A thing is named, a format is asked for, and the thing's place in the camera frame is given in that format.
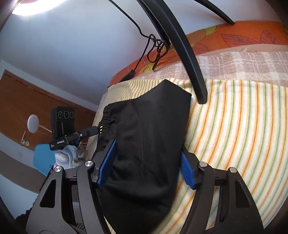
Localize black shorts yellow stripes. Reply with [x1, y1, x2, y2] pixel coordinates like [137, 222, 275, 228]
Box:
[96, 80, 191, 233]

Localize left hand white glove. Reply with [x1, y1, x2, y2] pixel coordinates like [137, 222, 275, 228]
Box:
[54, 145, 88, 169]

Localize brown wooden door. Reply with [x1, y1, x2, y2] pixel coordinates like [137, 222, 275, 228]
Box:
[1, 70, 96, 150]

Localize yellow striped towel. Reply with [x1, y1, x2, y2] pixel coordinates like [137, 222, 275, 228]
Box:
[93, 78, 287, 233]

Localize black mini tripod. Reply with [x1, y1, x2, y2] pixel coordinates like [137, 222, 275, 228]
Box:
[136, 0, 236, 105]

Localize white round wall device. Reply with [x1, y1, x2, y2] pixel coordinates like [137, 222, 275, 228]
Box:
[21, 114, 52, 146]

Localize white ring light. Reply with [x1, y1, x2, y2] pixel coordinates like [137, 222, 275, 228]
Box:
[12, 0, 66, 16]

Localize black power cable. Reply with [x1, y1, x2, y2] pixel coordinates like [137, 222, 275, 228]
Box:
[108, 0, 171, 82]

